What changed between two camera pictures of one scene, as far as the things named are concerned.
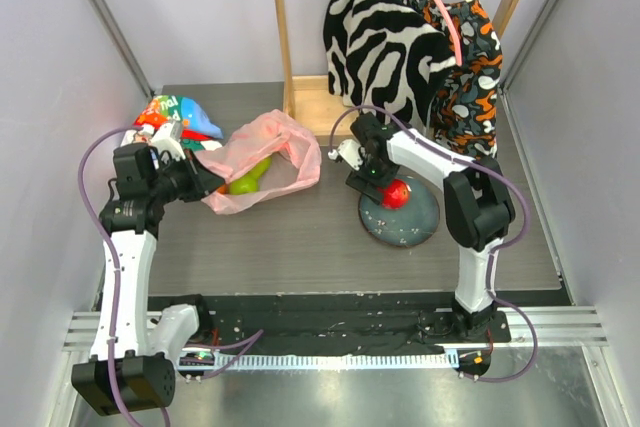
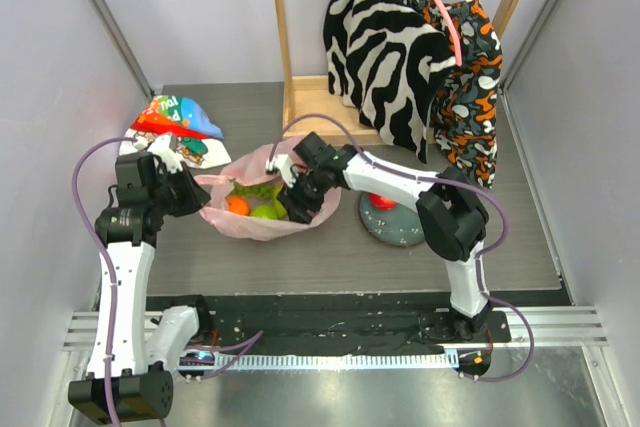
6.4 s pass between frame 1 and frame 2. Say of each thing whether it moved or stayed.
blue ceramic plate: stayed
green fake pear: moved
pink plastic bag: moved
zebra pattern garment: stayed
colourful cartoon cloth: stayed
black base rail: stayed
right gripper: moved
